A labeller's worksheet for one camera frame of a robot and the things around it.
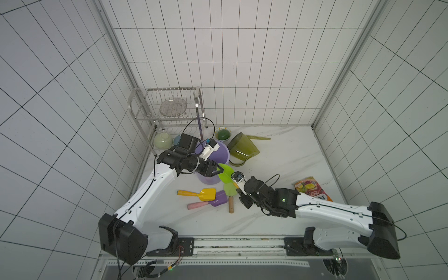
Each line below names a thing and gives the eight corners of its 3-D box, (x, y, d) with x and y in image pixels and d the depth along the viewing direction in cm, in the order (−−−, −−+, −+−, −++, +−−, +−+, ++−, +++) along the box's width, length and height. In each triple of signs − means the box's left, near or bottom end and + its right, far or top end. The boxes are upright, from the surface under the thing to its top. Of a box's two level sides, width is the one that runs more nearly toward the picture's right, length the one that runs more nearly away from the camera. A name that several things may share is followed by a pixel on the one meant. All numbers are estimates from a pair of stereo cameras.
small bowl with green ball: (214, 143, 112) (214, 138, 108) (215, 132, 119) (215, 126, 115) (230, 143, 112) (230, 138, 108) (230, 132, 119) (230, 126, 115)
